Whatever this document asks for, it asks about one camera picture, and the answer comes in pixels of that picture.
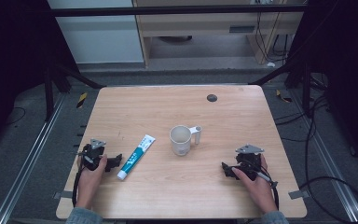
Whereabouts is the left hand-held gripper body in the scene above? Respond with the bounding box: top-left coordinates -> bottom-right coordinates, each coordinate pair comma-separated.
77,138 -> 107,172

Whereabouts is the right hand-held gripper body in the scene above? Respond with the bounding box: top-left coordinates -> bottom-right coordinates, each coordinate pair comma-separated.
234,143 -> 266,182

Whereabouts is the white and teal toothpaste tube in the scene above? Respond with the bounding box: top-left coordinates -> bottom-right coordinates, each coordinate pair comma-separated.
117,133 -> 157,181

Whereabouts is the white cup with handle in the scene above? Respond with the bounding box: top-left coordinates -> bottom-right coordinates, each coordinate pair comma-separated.
169,124 -> 203,157

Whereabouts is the person's left hand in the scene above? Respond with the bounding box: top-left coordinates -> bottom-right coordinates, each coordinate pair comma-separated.
75,154 -> 108,210

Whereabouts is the person's right hand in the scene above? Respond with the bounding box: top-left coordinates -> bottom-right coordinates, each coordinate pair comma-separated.
231,154 -> 279,215

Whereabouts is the yellow black striped tape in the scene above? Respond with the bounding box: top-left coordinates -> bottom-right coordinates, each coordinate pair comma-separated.
275,89 -> 293,104
76,91 -> 89,109

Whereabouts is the black metal stand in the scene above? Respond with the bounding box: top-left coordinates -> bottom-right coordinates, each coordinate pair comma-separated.
248,59 -> 313,118
43,59 -> 106,122

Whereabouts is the white cabinet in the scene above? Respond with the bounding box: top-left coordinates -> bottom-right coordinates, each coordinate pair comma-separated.
47,0 -> 145,64

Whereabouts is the light wooden desk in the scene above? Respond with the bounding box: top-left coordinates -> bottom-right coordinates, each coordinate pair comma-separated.
132,0 -> 307,68

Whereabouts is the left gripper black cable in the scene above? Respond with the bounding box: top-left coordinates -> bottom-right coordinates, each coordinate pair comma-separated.
71,164 -> 86,208

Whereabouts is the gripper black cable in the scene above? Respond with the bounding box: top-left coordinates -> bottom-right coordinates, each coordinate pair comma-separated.
255,169 -> 281,211
71,164 -> 86,208

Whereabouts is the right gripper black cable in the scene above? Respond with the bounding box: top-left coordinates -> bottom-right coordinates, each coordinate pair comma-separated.
255,169 -> 281,211

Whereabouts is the grey metal table bracket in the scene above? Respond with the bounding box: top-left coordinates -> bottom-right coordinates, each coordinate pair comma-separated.
52,190 -> 75,201
288,189 -> 310,201

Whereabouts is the aluminium floor rail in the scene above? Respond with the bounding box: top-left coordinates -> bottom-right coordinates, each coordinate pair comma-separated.
0,92 -> 68,224
288,88 -> 358,224

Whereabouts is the black looped floor cable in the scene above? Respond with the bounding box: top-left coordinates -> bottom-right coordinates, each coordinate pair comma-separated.
297,175 -> 358,224

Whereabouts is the black hanging cables bundle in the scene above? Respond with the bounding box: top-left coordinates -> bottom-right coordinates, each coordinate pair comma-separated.
254,11 -> 290,63

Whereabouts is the black horizontal frame bar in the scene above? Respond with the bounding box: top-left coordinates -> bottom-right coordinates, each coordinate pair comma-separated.
45,4 -> 309,18

